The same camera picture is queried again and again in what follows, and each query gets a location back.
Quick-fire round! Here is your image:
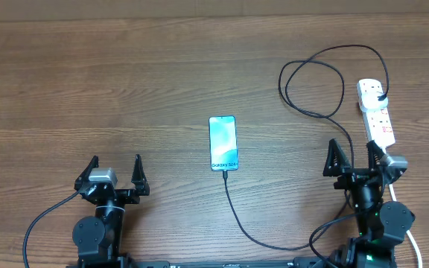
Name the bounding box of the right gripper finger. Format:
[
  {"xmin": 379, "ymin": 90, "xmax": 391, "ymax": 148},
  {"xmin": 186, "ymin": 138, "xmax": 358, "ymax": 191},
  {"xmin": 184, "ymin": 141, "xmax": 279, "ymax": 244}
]
[
  {"xmin": 366, "ymin": 141, "xmax": 385, "ymax": 171},
  {"xmin": 322, "ymin": 138, "xmax": 352, "ymax": 176}
]

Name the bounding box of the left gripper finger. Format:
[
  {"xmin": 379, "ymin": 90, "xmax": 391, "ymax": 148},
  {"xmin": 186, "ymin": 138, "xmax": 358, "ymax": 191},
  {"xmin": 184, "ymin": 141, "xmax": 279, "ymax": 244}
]
[
  {"xmin": 74, "ymin": 156, "xmax": 99, "ymax": 191},
  {"xmin": 131, "ymin": 154, "xmax": 150, "ymax": 196}
]

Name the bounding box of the blue screen smartphone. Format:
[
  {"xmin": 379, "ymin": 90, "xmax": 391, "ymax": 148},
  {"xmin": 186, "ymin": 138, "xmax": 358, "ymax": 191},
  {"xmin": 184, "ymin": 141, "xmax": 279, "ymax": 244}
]
[{"xmin": 209, "ymin": 115, "xmax": 239, "ymax": 171}]

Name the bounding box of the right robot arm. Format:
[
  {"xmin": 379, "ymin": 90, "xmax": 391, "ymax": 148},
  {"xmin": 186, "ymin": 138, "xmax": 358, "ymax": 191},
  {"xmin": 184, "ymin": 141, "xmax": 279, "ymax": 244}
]
[{"xmin": 323, "ymin": 139, "xmax": 415, "ymax": 267}]

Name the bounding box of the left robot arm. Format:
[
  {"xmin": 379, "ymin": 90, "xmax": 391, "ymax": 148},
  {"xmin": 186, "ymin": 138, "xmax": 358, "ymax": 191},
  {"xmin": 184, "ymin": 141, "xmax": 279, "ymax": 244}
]
[{"xmin": 72, "ymin": 154, "xmax": 150, "ymax": 267}]

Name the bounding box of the white charger adapter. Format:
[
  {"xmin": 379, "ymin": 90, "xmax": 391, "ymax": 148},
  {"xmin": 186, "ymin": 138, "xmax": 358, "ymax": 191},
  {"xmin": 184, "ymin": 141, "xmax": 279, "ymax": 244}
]
[{"xmin": 359, "ymin": 92, "xmax": 389, "ymax": 112}]

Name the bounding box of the white power strip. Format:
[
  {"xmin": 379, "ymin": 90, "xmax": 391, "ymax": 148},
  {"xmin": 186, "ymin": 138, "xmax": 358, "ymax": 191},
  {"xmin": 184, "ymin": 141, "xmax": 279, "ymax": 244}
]
[{"xmin": 357, "ymin": 79, "xmax": 395, "ymax": 149}]

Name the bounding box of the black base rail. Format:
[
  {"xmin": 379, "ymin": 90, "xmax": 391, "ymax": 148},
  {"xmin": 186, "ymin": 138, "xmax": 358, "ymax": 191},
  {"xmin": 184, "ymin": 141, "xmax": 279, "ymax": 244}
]
[{"xmin": 65, "ymin": 256, "xmax": 398, "ymax": 268}]

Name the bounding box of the white power strip cord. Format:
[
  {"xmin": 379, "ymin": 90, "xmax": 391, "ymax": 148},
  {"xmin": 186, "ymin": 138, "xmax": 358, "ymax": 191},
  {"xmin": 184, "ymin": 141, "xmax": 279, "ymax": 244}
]
[{"xmin": 381, "ymin": 147, "xmax": 424, "ymax": 268}]

